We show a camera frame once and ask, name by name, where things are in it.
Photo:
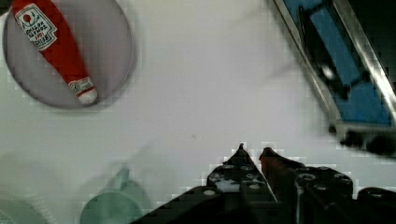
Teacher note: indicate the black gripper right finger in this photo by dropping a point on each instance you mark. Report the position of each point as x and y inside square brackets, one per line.
[322, 195]

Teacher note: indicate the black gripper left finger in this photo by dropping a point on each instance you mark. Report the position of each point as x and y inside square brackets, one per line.
[228, 196]

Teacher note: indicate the black oven door handle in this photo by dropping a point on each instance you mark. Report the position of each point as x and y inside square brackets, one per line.
[339, 73]

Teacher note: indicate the black toaster oven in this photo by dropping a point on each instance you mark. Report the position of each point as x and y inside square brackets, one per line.
[347, 50]

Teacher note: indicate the green cup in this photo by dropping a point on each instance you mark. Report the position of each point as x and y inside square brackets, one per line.
[121, 201]

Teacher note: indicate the grey round plate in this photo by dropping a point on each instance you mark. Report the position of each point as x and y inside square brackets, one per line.
[105, 41]

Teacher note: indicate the red ketchup bottle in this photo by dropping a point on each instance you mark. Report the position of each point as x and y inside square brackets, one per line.
[48, 31]

